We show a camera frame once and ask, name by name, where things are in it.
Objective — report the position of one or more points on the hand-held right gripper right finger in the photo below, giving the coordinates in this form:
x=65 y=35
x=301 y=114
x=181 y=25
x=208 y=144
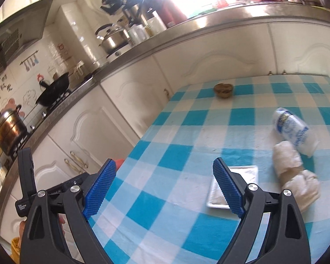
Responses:
x=228 y=189

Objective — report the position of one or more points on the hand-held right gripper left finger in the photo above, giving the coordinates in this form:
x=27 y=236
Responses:
x=99 y=189

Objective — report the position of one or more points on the white cloth bag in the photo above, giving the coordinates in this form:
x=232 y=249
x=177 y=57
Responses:
x=288 y=159

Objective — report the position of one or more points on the clear plastic bottle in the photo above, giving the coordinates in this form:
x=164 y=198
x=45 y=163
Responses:
x=291 y=129

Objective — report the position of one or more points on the small brown bowl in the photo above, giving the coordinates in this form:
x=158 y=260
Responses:
x=223 y=90

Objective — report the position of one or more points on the person's left hand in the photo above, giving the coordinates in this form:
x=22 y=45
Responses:
x=22 y=227

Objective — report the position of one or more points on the small red object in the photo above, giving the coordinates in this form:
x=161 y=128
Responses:
x=120 y=162

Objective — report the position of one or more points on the steel steamer pot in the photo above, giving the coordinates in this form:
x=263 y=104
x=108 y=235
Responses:
x=8 y=132

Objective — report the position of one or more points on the blue white checked tablecloth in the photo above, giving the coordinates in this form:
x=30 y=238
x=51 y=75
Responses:
x=181 y=132

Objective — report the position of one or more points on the yellow container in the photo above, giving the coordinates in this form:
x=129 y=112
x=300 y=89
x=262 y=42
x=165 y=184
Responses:
x=16 y=250

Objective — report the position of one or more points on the black gas stove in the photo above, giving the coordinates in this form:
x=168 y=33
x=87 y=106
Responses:
x=60 y=99

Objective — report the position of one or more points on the black wok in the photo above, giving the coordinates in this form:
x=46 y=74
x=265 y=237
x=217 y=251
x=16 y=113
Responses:
x=55 y=90

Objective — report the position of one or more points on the white kitchen cabinets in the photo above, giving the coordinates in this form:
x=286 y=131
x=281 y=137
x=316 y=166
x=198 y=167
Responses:
x=121 y=93

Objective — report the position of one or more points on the white utensil rack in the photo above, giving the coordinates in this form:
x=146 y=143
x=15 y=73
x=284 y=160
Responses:
x=78 y=70

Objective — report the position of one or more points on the black range hood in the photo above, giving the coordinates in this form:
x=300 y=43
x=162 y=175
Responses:
x=16 y=30

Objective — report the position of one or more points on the steel kettle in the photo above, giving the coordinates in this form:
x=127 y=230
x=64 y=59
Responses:
x=112 y=42

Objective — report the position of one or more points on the white plastic cups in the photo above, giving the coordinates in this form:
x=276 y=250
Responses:
x=139 y=34

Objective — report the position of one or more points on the steel kitchen counter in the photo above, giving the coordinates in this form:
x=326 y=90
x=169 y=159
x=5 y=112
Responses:
x=209 y=22

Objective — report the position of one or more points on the steel thermos jug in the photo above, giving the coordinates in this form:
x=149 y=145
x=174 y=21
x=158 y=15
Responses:
x=133 y=8

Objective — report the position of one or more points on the red thermos flask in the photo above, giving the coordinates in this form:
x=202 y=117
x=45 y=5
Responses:
x=170 y=11

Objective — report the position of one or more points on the black clamp device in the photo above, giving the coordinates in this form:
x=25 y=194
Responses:
x=110 y=1

